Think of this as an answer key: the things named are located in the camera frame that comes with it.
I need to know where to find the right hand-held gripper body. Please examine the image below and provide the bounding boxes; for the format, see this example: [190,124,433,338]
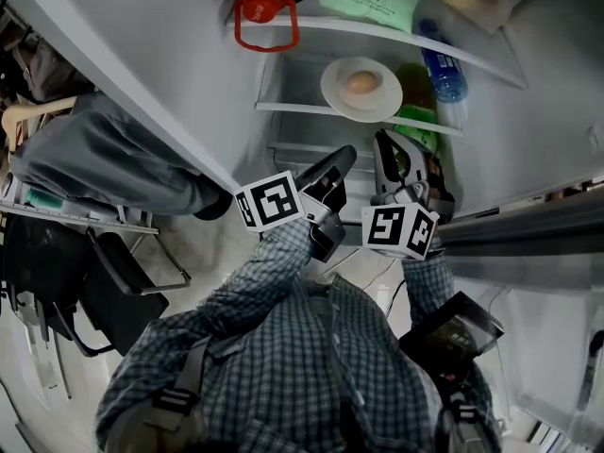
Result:
[361,156,457,260]

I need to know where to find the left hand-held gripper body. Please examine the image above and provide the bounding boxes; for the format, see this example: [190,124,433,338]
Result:
[234,170,348,264]

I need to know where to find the white round plate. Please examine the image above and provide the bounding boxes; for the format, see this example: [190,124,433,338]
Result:
[320,57,404,123]

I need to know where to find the brown egg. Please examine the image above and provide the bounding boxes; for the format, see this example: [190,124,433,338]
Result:
[345,71,381,95]

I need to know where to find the white refrigerator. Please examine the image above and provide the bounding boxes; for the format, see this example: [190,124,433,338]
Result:
[0,0,604,447]

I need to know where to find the person's right forearm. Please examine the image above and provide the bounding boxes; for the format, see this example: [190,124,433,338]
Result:
[400,250,457,329]

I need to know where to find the person's left forearm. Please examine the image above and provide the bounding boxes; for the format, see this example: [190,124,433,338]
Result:
[226,217,317,320]

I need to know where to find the black wheel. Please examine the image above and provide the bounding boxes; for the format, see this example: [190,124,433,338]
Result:
[193,189,233,222]

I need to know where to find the green tea bottle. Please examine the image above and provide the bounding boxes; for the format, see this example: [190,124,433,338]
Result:
[392,62,445,159]

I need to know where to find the blue water bottle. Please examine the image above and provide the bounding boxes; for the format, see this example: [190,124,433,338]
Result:
[418,19,469,104]

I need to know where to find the black screen device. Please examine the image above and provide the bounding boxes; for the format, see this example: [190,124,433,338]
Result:
[398,291,505,372]

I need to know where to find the person's plaid shirt torso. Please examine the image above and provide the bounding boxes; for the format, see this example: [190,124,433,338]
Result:
[93,271,501,453]

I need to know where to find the black mesh office chair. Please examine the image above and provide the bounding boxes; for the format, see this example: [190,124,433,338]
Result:
[0,214,193,358]

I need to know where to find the teal plastic container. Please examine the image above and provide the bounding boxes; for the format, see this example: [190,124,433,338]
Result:
[25,187,65,211]

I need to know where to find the beige wooden hanger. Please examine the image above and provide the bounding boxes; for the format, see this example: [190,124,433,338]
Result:
[1,94,79,153]

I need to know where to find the grey shoulder strap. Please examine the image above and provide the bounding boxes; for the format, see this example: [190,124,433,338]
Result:
[438,370,487,453]
[150,335,211,419]

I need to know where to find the white perforated metal frame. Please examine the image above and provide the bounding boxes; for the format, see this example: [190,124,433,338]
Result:
[0,176,161,235]

